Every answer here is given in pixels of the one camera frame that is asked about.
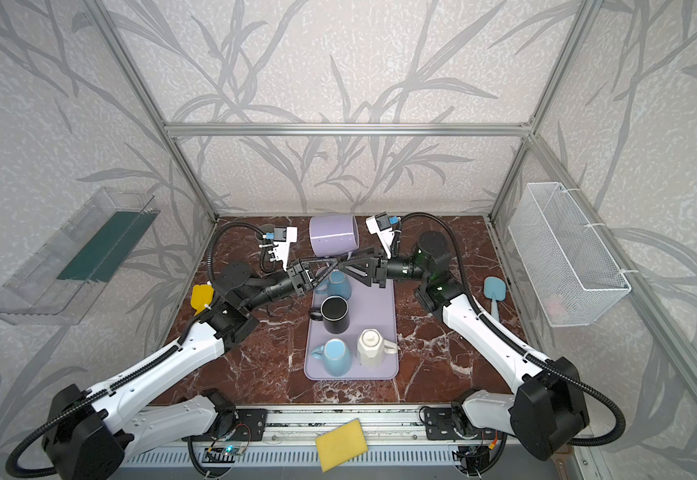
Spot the lavender mug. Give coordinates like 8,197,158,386
308,214,360,257

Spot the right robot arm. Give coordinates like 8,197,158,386
338,213,627,460

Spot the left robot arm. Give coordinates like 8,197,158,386
6,221,351,479

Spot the blue dotted square mug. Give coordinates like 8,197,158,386
314,270,352,300

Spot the black mug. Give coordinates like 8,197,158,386
308,296,350,335

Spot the white faceted mug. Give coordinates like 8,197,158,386
357,329,399,368

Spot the light blue mug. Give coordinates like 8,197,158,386
310,339,353,377

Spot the lavender plastic tray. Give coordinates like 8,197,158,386
304,276,399,381

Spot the yellow spatula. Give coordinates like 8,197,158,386
190,283,214,315

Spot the light blue spatula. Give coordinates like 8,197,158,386
484,276,507,321

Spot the yellow sponge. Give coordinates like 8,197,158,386
314,419,369,472

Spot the green circuit board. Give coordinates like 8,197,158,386
202,445,246,464

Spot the clear plastic shelf bin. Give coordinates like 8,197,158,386
0,187,160,326

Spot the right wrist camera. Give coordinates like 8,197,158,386
366,212,401,259

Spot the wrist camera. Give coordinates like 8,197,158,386
366,212,401,259
262,226,298,270

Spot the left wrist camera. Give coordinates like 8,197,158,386
262,226,298,270

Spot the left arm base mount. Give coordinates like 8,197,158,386
214,408,268,442

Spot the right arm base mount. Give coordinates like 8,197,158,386
419,406,501,441

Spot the white wire basket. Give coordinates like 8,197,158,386
509,182,632,327

